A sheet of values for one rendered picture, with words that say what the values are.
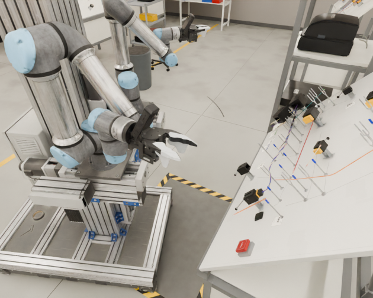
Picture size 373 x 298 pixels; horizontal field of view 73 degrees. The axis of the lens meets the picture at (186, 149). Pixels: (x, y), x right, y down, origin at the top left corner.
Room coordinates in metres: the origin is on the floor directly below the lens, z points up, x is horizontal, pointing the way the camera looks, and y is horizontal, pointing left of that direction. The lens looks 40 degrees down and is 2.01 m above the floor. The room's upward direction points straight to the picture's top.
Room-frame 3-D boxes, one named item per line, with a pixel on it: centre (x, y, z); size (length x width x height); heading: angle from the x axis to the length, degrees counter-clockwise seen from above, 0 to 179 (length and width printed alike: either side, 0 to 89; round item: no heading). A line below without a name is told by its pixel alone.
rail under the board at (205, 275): (1.03, -0.35, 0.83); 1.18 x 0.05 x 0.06; 151
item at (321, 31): (1.69, -0.89, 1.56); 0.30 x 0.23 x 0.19; 63
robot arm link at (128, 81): (1.43, 0.35, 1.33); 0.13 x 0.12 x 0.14; 19
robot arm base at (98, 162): (0.93, 0.41, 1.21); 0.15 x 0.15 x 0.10
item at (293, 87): (1.72, -0.90, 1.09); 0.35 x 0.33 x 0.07; 151
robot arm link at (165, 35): (1.63, 0.14, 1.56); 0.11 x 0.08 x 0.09; 109
